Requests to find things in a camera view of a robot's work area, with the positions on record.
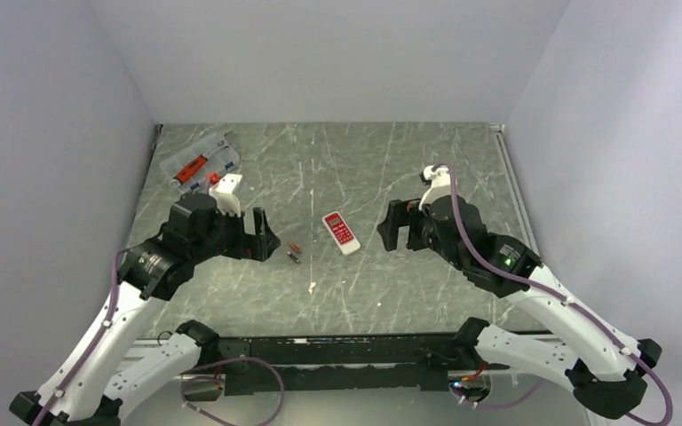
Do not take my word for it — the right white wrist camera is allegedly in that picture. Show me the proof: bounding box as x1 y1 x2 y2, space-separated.
418 163 452 211

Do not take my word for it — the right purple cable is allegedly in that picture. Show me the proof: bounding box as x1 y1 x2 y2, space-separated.
432 162 675 426

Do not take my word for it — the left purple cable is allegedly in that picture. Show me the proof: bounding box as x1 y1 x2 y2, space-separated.
30 247 136 426

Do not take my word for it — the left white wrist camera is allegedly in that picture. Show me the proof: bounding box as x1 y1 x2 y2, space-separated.
206 172 243 217

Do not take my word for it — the purple cable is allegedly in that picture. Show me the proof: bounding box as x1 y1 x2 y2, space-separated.
30 247 136 426
432 162 675 426

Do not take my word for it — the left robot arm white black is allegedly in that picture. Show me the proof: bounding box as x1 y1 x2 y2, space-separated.
9 193 281 425

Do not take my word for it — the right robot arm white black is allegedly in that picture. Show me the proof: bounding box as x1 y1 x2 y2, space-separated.
377 196 662 420

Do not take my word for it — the white remote control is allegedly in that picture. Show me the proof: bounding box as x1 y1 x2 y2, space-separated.
322 211 361 256

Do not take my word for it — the red handled tool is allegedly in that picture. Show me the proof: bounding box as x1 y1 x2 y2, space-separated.
174 155 208 185

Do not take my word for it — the black base frame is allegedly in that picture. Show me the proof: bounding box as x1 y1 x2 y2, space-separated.
198 333 487 396

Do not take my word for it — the red AAA battery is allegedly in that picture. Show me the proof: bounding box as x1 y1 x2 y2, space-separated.
289 241 302 254

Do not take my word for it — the black AAA battery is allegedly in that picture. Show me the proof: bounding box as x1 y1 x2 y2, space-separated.
287 252 301 264

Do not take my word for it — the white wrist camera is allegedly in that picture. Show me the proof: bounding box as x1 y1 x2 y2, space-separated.
206 172 243 217
418 163 452 211

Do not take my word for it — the clear plastic organizer box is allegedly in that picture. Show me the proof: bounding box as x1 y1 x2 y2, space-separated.
159 131 241 193

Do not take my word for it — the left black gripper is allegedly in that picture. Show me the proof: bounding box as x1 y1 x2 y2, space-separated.
192 202 281 263

